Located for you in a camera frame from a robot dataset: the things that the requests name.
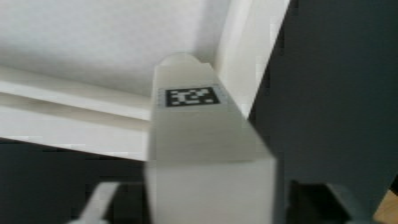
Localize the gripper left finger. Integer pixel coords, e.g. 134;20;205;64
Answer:
67;182;150;224

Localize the white leg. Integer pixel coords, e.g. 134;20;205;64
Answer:
145;53;278;224

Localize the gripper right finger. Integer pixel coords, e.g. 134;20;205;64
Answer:
287;181;378;224

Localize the white desk top tray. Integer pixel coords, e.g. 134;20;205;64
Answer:
0;0;292;160

